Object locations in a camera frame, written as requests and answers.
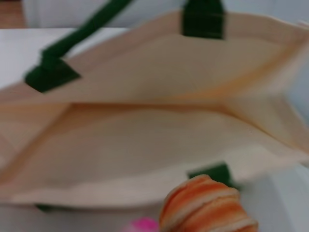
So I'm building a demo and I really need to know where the cream handbag with green handles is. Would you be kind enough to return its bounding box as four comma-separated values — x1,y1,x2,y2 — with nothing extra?
0,0,309,216

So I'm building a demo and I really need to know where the orange striped bread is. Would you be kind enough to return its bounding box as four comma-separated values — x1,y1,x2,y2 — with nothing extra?
159,174,259,232

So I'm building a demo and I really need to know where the pink round bun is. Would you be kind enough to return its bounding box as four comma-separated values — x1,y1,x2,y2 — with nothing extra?
125,216,161,232

